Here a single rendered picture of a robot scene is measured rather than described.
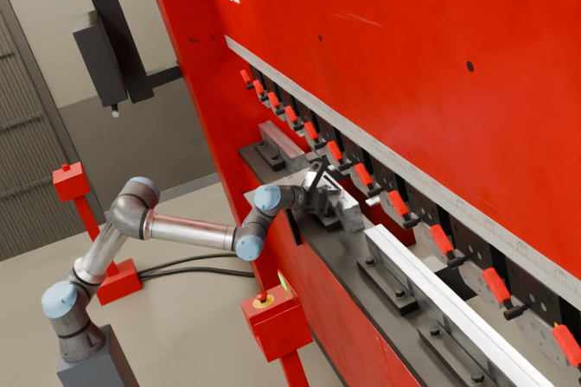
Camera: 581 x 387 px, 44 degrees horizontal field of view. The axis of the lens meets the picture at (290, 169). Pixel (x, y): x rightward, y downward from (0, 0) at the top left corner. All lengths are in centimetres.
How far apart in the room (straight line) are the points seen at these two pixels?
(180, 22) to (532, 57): 234
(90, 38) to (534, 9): 255
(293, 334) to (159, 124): 305
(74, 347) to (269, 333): 65
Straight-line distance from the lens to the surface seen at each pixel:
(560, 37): 96
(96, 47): 333
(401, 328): 198
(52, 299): 248
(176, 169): 527
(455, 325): 181
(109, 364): 254
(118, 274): 439
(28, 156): 522
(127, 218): 220
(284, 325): 231
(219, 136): 335
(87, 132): 517
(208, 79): 328
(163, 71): 380
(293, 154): 290
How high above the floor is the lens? 210
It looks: 24 degrees down
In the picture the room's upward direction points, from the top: 17 degrees counter-clockwise
